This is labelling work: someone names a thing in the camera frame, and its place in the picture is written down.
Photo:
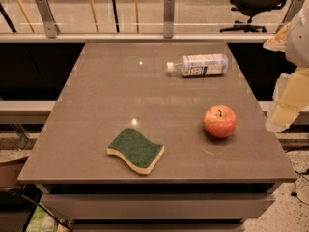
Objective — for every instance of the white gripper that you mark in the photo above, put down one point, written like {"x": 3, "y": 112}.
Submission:
{"x": 298, "y": 43}

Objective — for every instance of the red apple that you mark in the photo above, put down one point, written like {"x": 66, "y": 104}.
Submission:
{"x": 220, "y": 121}

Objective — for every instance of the black office chair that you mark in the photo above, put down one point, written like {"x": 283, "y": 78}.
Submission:
{"x": 252, "y": 8}

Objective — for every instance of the clear plastic bottle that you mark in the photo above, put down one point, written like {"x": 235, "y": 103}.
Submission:
{"x": 199, "y": 65}

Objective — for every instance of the green yellow sponge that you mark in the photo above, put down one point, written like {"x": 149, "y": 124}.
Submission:
{"x": 136, "y": 150}

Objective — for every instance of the grey table drawer unit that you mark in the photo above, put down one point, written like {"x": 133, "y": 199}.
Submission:
{"x": 193, "y": 207}

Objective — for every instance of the glass railing panel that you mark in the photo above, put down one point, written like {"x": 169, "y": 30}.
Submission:
{"x": 98, "y": 20}

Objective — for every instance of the green white bag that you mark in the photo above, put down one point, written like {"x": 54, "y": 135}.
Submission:
{"x": 44, "y": 221}

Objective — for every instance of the metal railing post right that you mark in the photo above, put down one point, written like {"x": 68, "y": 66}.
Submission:
{"x": 294, "y": 7}

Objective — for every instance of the metal railing post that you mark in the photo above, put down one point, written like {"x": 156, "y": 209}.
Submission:
{"x": 294, "y": 7}
{"x": 50, "y": 26}
{"x": 168, "y": 18}

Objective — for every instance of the metal railing post middle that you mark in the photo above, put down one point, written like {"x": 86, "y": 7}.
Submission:
{"x": 168, "y": 18}

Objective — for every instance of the metal railing post left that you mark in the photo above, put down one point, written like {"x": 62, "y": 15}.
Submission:
{"x": 50, "y": 26}

